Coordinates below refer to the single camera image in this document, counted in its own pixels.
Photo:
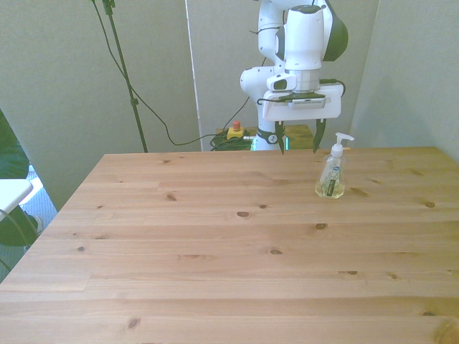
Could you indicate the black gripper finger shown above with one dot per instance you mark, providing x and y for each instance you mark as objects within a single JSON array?
[
  {"x": 281, "y": 138},
  {"x": 319, "y": 138}
]

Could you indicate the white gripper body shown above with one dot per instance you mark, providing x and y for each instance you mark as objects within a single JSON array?
[{"x": 305, "y": 113}]

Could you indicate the clear sanitizer pump bottle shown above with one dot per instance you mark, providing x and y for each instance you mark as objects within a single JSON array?
[{"x": 330, "y": 179}]

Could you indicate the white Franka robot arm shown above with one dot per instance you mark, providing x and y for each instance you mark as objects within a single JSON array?
[{"x": 301, "y": 43}]

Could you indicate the yellow emergency stop button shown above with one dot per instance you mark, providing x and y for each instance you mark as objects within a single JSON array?
[{"x": 235, "y": 132}]

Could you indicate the white chair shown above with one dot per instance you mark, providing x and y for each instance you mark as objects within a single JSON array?
[{"x": 12, "y": 193}]

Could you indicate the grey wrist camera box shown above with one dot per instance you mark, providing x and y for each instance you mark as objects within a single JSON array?
[{"x": 306, "y": 102}]

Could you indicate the white wall divider strip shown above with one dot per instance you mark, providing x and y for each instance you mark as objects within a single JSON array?
[{"x": 193, "y": 71}]

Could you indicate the black camera stand pole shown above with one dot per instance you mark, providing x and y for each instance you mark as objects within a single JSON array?
[{"x": 123, "y": 68}]

